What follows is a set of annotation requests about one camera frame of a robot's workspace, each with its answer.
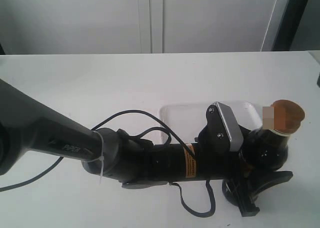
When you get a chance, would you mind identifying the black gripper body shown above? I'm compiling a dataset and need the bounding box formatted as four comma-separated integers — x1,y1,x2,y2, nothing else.
193,124,261,211

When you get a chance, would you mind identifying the dark soy sauce bottle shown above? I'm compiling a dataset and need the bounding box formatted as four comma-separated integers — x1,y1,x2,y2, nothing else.
222,99,306,201

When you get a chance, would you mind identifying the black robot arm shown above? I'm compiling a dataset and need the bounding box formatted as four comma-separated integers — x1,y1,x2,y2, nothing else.
0,81,293,218

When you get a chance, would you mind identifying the white plastic tray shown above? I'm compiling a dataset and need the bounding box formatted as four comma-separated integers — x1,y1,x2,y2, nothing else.
159,100,263,144

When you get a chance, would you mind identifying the white cabinet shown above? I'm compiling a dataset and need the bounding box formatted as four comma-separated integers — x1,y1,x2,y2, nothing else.
0,0,289,55

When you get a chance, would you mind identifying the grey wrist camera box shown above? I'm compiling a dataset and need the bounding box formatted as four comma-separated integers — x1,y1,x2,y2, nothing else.
213,101,244,152

